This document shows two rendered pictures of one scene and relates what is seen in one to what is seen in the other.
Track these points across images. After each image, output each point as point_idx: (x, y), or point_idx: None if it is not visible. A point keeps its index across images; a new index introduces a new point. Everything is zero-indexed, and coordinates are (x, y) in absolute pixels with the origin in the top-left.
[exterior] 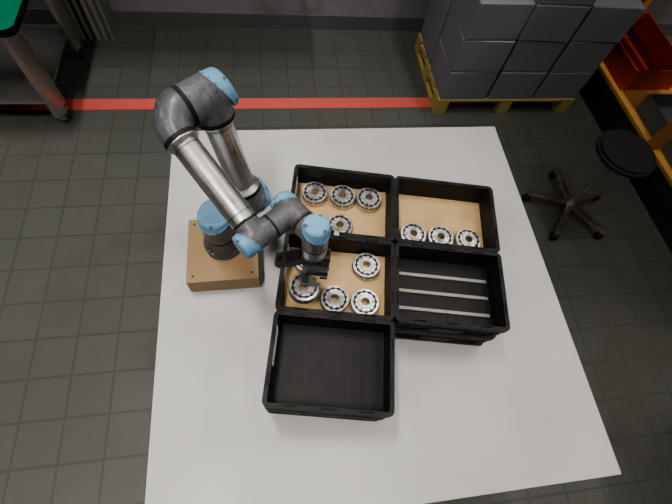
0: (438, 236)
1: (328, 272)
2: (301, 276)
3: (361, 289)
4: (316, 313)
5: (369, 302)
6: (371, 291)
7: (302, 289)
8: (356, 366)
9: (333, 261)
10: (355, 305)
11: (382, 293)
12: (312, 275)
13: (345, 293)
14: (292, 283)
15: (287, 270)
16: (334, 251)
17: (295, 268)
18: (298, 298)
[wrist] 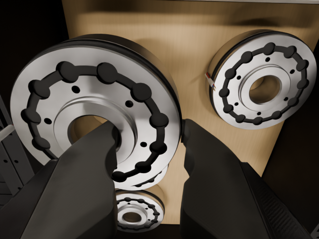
0: None
1: (212, 134)
2: (155, 113)
3: (161, 210)
4: (14, 163)
5: (130, 223)
6: (158, 223)
7: (70, 129)
8: (4, 187)
9: (244, 144)
10: (120, 199)
11: (162, 221)
12: (164, 163)
13: (146, 184)
14: (100, 65)
15: (229, 5)
16: (274, 145)
17: (234, 39)
18: (14, 109)
